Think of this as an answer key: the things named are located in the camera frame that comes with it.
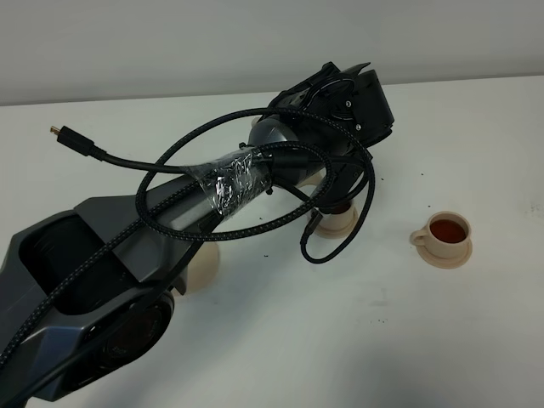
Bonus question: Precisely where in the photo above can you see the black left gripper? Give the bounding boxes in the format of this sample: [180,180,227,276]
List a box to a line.
[271,62,394,213]

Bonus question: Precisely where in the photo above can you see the beige teapot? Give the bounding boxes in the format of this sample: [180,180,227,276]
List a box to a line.
[248,116,322,187]

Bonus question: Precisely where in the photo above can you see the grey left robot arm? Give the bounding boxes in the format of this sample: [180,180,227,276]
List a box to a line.
[1,63,394,407]

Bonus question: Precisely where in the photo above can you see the large beige teapot saucer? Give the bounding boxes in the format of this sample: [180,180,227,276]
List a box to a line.
[185,242,219,294]

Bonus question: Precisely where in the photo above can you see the left beige teacup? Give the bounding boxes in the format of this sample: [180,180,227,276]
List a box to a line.
[317,201,358,235]

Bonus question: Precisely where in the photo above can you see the beige teacup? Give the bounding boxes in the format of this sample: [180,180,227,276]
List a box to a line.
[410,212,472,260]
[317,201,358,235]

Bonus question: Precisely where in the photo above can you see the left beige saucer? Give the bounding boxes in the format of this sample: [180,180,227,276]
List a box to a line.
[314,212,358,239]

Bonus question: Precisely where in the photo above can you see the right beige teacup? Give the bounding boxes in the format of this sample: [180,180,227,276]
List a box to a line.
[410,212,472,260]

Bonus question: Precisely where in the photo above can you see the right beige saucer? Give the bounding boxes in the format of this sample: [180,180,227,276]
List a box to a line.
[416,241,473,269]

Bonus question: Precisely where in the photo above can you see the black braided camera cable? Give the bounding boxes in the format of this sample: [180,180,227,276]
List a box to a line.
[0,74,377,371]

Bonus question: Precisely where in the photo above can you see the black loose plug cable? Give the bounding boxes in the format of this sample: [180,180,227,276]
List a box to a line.
[49,124,332,201]

